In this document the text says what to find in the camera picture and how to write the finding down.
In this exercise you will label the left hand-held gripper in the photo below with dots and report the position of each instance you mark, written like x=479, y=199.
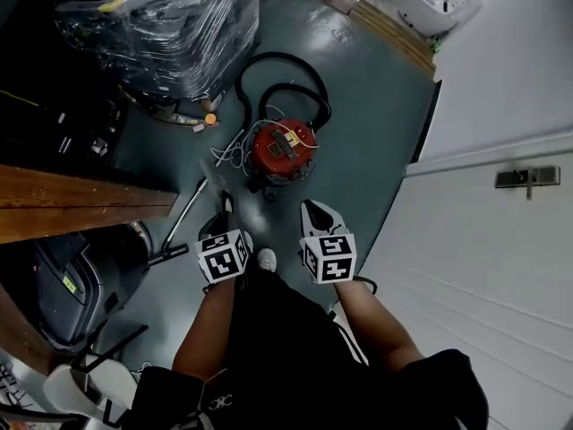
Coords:
x=221, y=258

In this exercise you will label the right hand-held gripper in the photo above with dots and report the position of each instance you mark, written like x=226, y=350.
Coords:
x=330, y=258

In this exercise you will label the red vacuum cleaner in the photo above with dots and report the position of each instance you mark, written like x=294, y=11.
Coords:
x=282, y=150

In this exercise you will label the person's left forearm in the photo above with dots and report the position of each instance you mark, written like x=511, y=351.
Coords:
x=206, y=329

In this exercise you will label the person's right forearm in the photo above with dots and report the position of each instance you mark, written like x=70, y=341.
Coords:
x=376, y=325

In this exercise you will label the metal vacuum wand with nozzle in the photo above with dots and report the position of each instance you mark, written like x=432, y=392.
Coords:
x=179, y=222

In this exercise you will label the person's white shoe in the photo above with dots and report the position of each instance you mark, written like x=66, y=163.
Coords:
x=267, y=259

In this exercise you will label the orange round cap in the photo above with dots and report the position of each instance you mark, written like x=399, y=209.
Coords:
x=210, y=118

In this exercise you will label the white door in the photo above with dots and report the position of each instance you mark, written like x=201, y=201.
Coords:
x=470, y=262

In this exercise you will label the person's black shirt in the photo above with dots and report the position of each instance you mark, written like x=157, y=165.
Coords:
x=313, y=397

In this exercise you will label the brown wooden table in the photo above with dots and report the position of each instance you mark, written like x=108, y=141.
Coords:
x=67, y=200

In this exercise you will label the plastic-wrapped pallet of goods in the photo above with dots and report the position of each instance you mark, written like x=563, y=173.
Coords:
x=165, y=34

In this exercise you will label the white chair with black legs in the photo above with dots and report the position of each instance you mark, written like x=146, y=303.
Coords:
x=85, y=388

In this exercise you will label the wooden threshold ramp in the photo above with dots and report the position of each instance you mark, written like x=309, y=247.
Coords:
x=389, y=25

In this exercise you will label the white machine housing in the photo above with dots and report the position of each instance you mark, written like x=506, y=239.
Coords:
x=436, y=2

